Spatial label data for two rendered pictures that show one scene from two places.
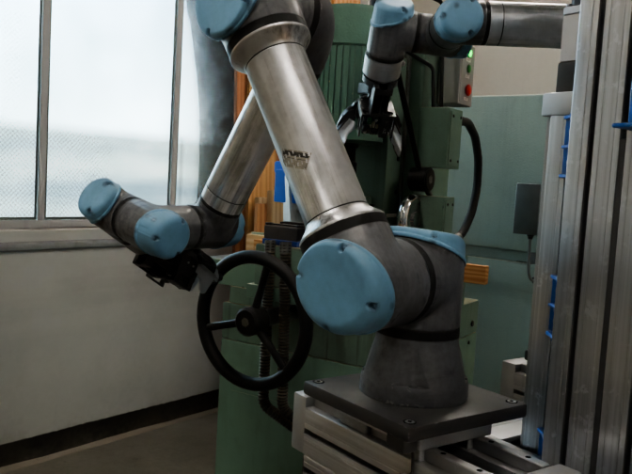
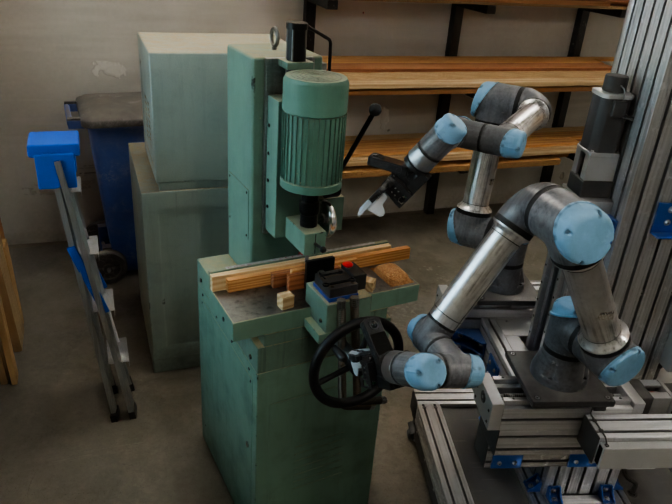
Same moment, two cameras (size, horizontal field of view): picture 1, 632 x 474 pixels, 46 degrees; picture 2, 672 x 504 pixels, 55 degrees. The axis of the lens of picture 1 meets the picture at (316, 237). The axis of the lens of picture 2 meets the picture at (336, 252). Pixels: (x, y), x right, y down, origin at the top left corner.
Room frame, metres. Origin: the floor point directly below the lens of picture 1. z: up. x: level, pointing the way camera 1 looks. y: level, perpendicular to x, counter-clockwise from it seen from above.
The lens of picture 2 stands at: (0.87, 1.42, 1.87)
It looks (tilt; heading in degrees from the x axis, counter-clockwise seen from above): 27 degrees down; 299
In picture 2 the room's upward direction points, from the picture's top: 4 degrees clockwise
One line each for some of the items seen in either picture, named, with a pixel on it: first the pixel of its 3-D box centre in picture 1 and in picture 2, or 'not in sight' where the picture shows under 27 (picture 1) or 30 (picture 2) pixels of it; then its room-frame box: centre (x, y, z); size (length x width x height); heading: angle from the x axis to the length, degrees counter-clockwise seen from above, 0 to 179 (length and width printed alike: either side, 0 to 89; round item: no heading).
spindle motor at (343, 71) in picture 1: (349, 77); (313, 133); (1.78, -0.06, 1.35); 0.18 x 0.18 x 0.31
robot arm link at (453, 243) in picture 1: (418, 275); (574, 324); (1.01, -0.14, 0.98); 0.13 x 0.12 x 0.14; 141
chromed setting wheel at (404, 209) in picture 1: (411, 219); (325, 218); (1.83, -0.23, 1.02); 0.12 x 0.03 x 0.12; 148
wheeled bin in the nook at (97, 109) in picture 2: not in sight; (135, 185); (3.50, -0.98, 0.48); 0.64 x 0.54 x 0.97; 54
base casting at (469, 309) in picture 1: (358, 317); (287, 297); (1.88, -0.12, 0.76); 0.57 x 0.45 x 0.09; 148
